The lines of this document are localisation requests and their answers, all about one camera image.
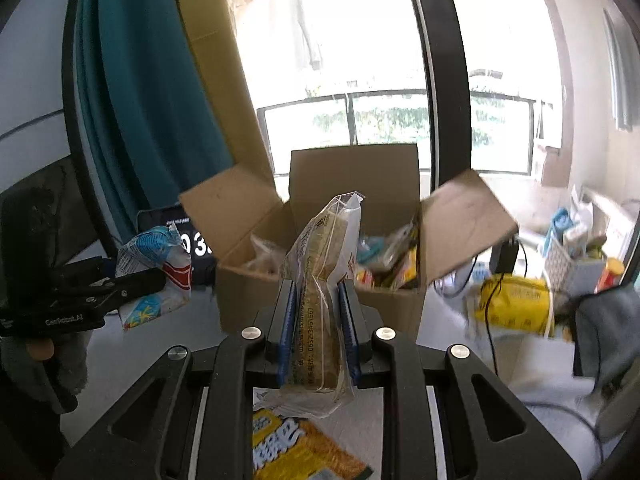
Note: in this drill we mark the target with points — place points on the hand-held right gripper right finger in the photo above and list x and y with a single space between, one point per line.
350 340

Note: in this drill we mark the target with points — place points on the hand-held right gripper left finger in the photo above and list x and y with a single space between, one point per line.
286 340

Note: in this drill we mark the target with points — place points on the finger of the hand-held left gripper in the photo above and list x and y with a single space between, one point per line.
135 285

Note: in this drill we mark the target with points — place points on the blue white snack packet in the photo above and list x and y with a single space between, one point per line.
150 250

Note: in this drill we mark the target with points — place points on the clear beige snack packet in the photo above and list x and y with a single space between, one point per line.
320 255

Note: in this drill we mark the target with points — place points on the brown cardboard box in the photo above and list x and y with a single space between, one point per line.
350 175

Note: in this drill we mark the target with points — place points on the person's left forearm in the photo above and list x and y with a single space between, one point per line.
65 370

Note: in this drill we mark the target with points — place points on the person's left hand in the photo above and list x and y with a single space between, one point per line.
40 350

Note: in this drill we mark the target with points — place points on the black tablet with clock display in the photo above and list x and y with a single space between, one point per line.
200 247

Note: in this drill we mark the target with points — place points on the yellow blue snack packet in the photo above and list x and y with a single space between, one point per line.
300 445

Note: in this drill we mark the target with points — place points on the yellow tissue pack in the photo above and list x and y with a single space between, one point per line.
515 305

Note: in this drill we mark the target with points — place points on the black charger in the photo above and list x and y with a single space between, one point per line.
504 260

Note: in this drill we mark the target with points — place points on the teal curtain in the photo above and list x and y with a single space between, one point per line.
140 85

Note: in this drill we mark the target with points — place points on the white plastic basket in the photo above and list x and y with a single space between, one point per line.
565 270

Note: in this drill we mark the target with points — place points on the yellow curtain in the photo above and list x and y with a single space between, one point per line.
220 60

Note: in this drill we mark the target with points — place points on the black balcony railing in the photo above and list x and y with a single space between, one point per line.
350 97

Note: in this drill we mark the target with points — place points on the blue white carton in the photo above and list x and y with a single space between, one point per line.
567 230

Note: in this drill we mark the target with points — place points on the grey cloth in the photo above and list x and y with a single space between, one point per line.
610 340

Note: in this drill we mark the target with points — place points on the red yellow can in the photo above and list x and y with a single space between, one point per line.
612 275

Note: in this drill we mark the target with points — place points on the white air conditioner unit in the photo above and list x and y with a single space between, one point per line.
617 220

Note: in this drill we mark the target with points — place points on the black window post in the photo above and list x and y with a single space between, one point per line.
445 85

